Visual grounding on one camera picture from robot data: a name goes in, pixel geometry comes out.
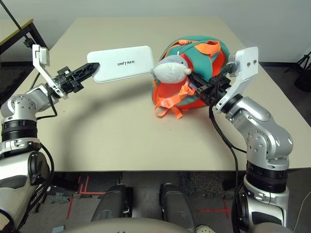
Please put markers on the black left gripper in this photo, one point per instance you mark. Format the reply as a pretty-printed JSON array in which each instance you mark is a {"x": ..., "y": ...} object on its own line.
[{"x": 68, "y": 81}]

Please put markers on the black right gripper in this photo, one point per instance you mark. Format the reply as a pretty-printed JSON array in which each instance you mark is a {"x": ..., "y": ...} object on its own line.
[{"x": 213, "y": 92}]

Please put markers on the teal and orange backpack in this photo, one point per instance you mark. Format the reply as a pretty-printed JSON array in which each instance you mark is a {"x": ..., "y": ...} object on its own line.
[{"x": 201, "y": 58}]

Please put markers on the grey white plush shark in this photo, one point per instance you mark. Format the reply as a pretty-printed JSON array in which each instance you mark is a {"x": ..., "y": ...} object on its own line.
[{"x": 170, "y": 70}]

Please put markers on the white Unitree box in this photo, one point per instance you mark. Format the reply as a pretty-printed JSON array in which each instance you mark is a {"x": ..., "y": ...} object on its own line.
[{"x": 121, "y": 72}]

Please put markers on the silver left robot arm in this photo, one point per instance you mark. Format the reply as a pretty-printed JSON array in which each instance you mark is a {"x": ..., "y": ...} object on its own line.
[{"x": 24, "y": 104}]

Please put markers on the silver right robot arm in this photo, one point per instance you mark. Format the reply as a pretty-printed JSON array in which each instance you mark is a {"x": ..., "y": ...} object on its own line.
[{"x": 257, "y": 116}]

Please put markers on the thin black stand pole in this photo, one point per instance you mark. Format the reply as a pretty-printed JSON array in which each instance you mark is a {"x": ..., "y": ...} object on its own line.
[{"x": 14, "y": 21}]

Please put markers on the black bag on floor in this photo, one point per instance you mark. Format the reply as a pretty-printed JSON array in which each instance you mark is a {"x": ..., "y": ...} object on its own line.
[{"x": 303, "y": 82}]

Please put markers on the black tripod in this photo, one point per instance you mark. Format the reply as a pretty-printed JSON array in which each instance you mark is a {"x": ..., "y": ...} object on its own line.
[{"x": 305, "y": 59}]

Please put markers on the grey right robot leg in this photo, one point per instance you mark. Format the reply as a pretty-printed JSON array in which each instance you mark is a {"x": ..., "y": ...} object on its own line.
[{"x": 176, "y": 204}]

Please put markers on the grey robot leg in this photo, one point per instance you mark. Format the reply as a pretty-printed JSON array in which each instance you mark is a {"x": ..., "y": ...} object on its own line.
[
  {"x": 176, "y": 204},
  {"x": 113, "y": 201}
]

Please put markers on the grey left robot leg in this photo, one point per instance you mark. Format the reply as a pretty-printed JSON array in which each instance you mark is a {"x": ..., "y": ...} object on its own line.
[{"x": 113, "y": 201}]

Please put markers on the white perforated shoe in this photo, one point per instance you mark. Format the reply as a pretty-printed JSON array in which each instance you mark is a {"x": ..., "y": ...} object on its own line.
[{"x": 202, "y": 229}]

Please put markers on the beige robot torso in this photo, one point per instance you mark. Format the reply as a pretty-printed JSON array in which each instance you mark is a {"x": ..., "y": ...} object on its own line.
[{"x": 131, "y": 227}]

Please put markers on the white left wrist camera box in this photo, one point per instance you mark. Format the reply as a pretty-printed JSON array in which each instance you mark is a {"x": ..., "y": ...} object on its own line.
[{"x": 43, "y": 57}]

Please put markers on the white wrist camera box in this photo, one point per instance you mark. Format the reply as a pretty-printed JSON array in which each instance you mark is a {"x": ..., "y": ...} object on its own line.
[
  {"x": 43, "y": 57},
  {"x": 245, "y": 70}
]

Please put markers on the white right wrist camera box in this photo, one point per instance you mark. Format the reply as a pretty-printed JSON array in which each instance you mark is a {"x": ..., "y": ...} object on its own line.
[{"x": 245, "y": 70}]

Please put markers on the beige side table black frame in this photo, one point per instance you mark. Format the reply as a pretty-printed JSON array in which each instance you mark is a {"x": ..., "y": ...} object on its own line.
[{"x": 12, "y": 26}]

